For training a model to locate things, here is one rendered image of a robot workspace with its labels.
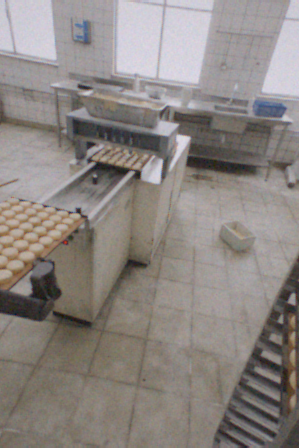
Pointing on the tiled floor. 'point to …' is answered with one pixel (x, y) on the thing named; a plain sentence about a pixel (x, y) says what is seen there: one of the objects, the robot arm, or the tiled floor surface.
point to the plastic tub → (237, 235)
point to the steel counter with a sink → (221, 119)
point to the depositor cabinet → (148, 200)
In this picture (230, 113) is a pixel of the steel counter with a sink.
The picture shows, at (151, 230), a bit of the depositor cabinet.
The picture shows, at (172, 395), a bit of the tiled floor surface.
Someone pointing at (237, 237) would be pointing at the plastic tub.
